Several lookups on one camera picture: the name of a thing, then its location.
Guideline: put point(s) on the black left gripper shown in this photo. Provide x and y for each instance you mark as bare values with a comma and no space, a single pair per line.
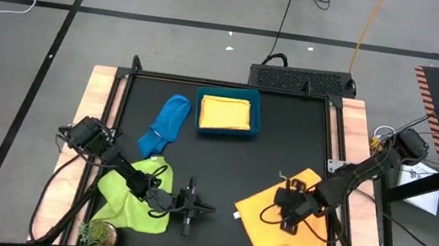
187,206

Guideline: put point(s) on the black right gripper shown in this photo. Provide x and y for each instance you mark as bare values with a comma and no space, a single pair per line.
300,206

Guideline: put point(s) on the orange microfiber towel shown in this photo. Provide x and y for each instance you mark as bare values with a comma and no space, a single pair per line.
267,242
224,117

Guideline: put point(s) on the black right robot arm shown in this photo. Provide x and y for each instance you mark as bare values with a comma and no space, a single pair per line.
366,168

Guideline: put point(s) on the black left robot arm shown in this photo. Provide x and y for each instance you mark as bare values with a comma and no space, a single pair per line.
113,156

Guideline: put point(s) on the green microfiber towel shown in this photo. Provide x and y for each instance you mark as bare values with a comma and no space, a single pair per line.
118,211

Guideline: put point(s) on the blue microfiber towel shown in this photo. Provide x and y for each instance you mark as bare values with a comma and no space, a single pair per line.
169,120

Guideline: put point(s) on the teal plastic bin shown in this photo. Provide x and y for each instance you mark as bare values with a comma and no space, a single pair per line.
256,117

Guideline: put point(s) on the small potted plant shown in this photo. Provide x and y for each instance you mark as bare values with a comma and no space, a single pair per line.
96,238

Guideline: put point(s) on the black perforated computer case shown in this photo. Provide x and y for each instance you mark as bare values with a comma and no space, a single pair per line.
301,80

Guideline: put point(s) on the white paper sheet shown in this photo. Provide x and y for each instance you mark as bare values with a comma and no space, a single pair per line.
422,196

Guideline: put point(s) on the black metal table frame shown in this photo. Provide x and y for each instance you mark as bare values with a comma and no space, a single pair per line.
157,76

